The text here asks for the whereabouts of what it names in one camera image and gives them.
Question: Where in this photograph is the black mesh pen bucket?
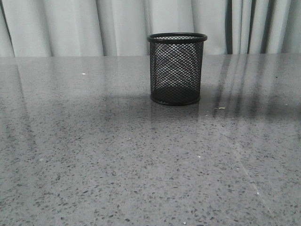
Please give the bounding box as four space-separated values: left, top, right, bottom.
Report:
147 32 207 106

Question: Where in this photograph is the grey curtain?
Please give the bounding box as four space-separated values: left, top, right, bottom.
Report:
0 0 301 57

